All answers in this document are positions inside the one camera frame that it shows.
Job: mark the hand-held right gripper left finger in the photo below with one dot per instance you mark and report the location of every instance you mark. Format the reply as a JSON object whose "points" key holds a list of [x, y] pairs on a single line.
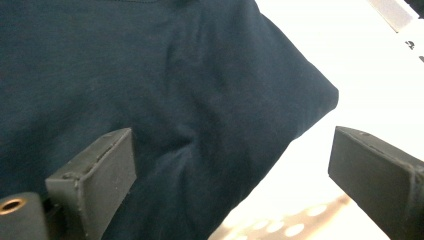
{"points": [[100, 176]]}

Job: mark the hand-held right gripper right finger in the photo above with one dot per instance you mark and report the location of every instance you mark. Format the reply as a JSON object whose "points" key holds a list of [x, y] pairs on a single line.
{"points": [[376, 176]]}

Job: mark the black cloth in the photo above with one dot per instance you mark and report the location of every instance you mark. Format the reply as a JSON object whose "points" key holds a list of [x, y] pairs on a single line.
{"points": [[150, 83]]}

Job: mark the white plastic basket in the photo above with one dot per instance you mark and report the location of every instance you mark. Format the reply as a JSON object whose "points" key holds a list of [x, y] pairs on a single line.
{"points": [[366, 83]]}

